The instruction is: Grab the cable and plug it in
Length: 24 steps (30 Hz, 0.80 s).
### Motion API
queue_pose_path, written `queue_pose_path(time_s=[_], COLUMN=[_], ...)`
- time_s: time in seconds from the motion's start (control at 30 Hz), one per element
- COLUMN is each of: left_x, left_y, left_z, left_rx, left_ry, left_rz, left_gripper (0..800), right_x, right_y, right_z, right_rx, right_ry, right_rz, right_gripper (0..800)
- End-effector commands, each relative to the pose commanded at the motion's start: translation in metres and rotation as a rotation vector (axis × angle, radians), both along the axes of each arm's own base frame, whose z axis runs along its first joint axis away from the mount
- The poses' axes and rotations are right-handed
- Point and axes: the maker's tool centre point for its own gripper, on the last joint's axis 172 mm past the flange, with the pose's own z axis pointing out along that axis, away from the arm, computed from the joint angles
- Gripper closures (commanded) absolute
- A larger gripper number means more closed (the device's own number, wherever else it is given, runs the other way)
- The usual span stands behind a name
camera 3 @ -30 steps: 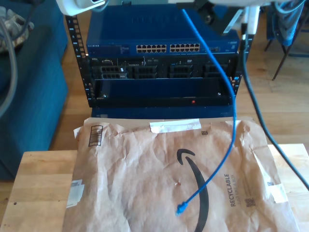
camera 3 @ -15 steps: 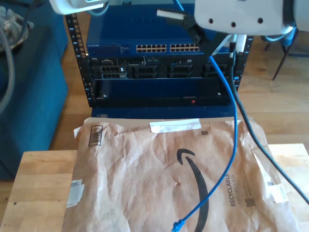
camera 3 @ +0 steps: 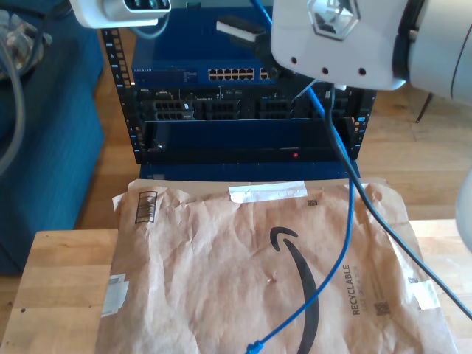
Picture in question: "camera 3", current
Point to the brown packing paper envelope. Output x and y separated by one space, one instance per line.
221 276

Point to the black rack frame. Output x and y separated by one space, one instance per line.
118 73

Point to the blue network switch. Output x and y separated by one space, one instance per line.
177 48

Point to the black rack server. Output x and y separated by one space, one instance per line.
221 107

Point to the camouflage cloth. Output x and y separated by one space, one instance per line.
31 40

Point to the blue sofa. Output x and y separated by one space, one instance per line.
44 184

